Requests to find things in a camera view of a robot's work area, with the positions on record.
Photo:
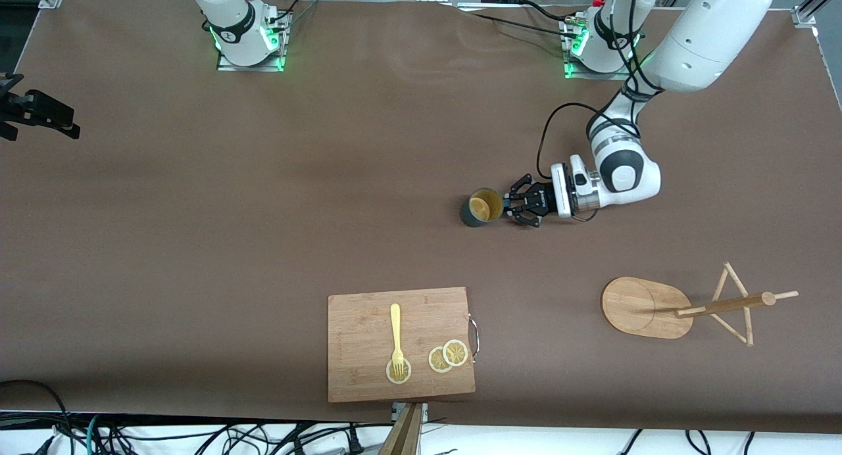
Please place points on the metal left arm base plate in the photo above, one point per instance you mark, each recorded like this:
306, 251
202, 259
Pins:
598, 75

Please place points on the lemon slice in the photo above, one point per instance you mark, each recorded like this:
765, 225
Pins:
435, 361
455, 353
405, 375

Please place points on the yellow plastic fork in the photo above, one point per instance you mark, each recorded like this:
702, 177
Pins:
395, 323

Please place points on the wooden cutting board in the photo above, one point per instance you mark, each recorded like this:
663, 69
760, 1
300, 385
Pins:
362, 330

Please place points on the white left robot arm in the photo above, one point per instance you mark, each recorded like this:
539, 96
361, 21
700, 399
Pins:
710, 34

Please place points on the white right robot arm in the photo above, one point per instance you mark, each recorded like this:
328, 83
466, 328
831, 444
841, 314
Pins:
230, 14

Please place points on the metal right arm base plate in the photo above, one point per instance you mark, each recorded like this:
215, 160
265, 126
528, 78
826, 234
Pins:
250, 68

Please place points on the wooden cup rack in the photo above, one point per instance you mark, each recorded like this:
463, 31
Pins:
638, 307

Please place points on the dark teal mug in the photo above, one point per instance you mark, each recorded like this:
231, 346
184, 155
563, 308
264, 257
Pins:
470, 215

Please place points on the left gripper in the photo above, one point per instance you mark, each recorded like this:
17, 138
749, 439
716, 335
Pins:
543, 200

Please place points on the small metal bracket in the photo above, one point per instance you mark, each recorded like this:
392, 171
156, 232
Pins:
424, 412

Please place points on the wooden post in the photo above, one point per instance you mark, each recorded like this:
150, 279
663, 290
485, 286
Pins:
402, 435

